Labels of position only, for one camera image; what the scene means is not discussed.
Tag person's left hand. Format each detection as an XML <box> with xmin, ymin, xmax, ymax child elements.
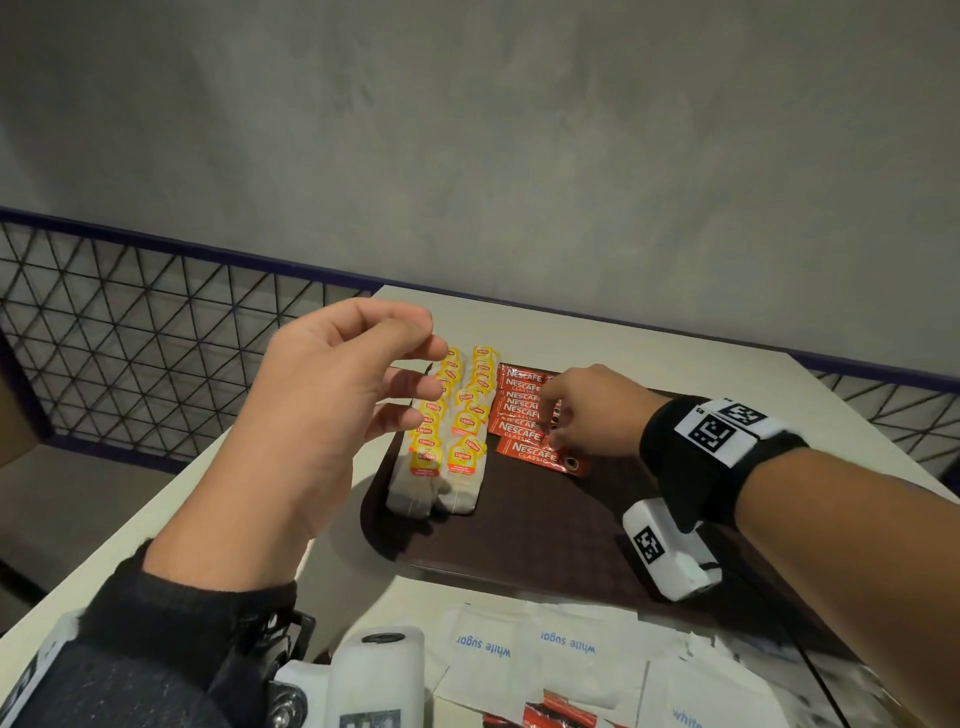
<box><xmin>142</xmin><ymin>297</ymin><xmax>450</xmax><ymax>594</ymax></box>

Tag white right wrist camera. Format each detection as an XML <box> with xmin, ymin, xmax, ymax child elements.
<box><xmin>620</xmin><ymin>497</ymin><xmax>724</xmax><ymax>604</ymax></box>

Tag person's right hand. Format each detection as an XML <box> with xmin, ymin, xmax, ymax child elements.
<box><xmin>538</xmin><ymin>365</ymin><xmax>673</xmax><ymax>459</ymax></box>

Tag row of red Nescafe sachets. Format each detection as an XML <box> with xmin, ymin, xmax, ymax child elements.
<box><xmin>487</xmin><ymin>362</ymin><xmax>564</xmax><ymax>445</ymax></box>

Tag black wrist band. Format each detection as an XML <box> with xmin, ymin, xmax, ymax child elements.
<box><xmin>638</xmin><ymin>395</ymin><xmax>811</xmax><ymax>534</ymax></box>
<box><xmin>0</xmin><ymin>539</ymin><xmax>316</xmax><ymax>728</ymax></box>

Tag person's right forearm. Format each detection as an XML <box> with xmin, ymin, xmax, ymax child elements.
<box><xmin>734</xmin><ymin>447</ymin><xmax>960</xmax><ymax>728</ymax></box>

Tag black left wrist band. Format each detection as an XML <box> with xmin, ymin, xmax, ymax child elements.
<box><xmin>0</xmin><ymin>539</ymin><xmax>316</xmax><ymax>728</ymax></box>

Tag brown plastic tray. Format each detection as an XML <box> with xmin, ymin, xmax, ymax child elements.
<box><xmin>359</xmin><ymin>359</ymin><xmax>886</xmax><ymax>661</ymax></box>

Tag black metal table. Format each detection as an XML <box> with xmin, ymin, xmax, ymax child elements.
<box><xmin>0</xmin><ymin>554</ymin><xmax>46</xmax><ymax>609</ymax></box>

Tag black right camera cable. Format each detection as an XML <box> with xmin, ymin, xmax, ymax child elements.
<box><xmin>719</xmin><ymin>569</ymin><xmax>849</xmax><ymax>728</ymax></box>

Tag white sugar sachets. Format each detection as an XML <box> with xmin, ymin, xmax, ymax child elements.
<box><xmin>427</xmin><ymin>599</ymin><xmax>901</xmax><ymax>728</ymax></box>

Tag white box with marker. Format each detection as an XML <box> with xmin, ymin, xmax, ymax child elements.
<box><xmin>269</xmin><ymin>626</ymin><xmax>427</xmax><ymax>728</ymax></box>

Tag cardboard box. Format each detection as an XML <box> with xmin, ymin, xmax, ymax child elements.
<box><xmin>0</xmin><ymin>374</ymin><xmax>43</xmax><ymax>470</ymax></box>

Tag black right wrist band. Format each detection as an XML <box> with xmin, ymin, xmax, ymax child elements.
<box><xmin>638</xmin><ymin>395</ymin><xmax>811</xmax><ymax>534</ymax></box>

